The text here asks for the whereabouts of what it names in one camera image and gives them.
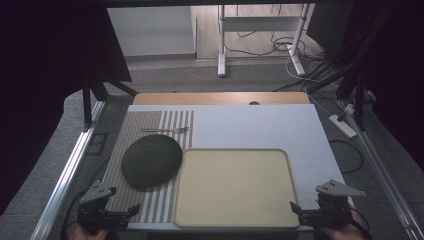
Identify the black curtain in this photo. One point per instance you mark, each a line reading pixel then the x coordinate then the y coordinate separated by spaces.
pixel 40 66
pixel 400 66

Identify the white board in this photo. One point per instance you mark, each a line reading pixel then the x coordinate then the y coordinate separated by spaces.
pixel 253 126

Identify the white power strip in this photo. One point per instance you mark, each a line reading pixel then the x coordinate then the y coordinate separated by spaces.
pixel 343 126

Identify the wooden table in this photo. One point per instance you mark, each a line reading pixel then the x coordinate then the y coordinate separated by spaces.
pixel 200 98

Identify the person's left hand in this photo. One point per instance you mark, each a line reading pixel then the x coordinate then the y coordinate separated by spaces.
pixel 83 234

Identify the black stand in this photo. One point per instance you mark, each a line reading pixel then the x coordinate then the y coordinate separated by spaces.
pixel 87 100
pixel 358 93

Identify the beige plastic tray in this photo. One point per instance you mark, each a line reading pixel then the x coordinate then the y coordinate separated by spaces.
pixel 235 188

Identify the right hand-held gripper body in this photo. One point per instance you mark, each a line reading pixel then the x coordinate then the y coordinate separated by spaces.
pixel 333 206

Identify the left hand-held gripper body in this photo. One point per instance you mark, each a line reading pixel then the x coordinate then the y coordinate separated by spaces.
pixel 95 195

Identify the white cabinet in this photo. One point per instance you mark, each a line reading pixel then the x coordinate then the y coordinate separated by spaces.
pixel 150 30

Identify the grey striped placemat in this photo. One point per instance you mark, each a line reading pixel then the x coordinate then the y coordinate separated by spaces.
pixel 140 117

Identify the aluminium rail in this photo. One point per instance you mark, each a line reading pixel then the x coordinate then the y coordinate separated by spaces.
pixel 383 173
pixel 66 173

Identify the dark round plate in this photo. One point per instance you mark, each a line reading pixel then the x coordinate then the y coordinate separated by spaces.
pixel 151 160

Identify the white metal stand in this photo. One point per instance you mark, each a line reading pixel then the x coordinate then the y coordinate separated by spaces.
pixel 260 23

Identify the person's right hand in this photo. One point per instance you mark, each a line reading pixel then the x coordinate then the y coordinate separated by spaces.
pixel 340 234

